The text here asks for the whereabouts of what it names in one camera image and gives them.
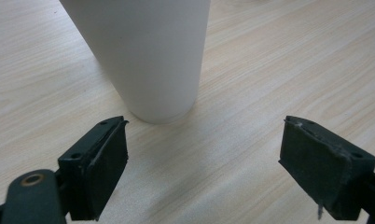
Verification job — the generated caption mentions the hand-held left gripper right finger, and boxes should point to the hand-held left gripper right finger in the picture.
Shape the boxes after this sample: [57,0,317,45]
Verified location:
[277,115,375,221]

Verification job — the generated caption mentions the white paper cup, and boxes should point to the white paper cup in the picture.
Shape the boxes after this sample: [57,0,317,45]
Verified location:
[58,0,213,126]

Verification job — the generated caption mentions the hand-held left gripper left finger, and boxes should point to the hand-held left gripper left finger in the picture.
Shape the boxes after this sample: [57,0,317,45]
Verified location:
[57,115,130,222]

